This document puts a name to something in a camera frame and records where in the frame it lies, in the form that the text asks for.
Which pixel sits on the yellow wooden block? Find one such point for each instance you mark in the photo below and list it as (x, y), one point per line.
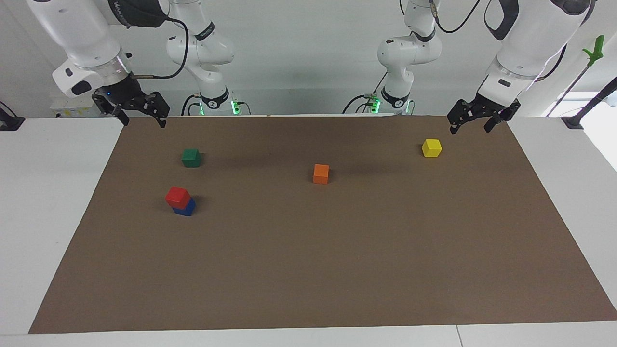
(432, 148)

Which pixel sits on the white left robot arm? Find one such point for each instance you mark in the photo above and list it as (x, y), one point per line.
(525, 43)

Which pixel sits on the orange wooden block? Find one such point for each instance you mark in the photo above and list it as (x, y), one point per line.
(321, 174)

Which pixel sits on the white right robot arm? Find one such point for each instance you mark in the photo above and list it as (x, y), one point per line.
(82, 38)

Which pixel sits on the black pole stand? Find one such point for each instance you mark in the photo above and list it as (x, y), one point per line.
(590, 103)

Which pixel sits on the green tipped metal rod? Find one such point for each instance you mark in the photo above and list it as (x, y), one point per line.
(576, 77)

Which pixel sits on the white cardboard box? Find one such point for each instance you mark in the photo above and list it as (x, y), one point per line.
(67, 108)

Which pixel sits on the blue wooden block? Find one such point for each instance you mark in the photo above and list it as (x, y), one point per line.
(187, 210)

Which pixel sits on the brown paper table mat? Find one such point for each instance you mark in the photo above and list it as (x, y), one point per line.
(308, 265)

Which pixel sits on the green wooden block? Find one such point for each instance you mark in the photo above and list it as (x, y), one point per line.
(191, 158)

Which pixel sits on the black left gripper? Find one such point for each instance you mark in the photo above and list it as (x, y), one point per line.
(482, 108)

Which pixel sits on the black desk clamp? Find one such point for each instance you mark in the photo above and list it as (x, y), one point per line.
(9, 120)

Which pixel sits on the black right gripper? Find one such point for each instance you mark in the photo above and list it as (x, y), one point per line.
(130, 99)

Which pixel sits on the red wooden block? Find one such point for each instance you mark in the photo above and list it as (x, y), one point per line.
(177, 196)

